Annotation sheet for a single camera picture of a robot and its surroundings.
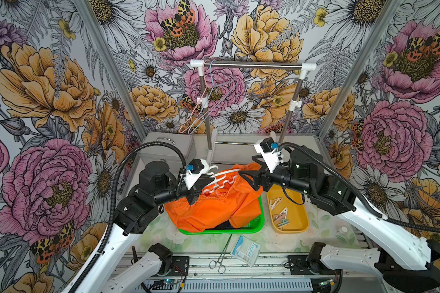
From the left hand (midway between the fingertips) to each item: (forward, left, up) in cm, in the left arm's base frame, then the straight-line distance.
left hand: (209, 182), depth 62 cm
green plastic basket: (-4, -18, -33) cm, 38 cm away
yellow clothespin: (+3, -34, -31) cm, 46 cm away
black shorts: (-7, -6, -21) cm, 23 cm away
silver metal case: (+29, +24, -20) cm, 43 cm away
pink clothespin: (-1, -30, -30) cm, 43 cm away
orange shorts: (+1, -8, -12) cm, 14 cm away
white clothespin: (+5, -28, -31) cm, 42 cm away
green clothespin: (-2, -33, -31) cm, 45 cm away
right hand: (+2, -13, +4) cm, 13 cm away
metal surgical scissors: (-20, -4, -33) cm, 39 cm away
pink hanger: (+53, +22, -27) cm, 63 cm away
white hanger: (+1, -4, 0) cm, 4 cm away
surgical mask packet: (-14, -14, -32) cm, 38 cm away
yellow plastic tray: (+3, -36, -32) cm, 48 cm away
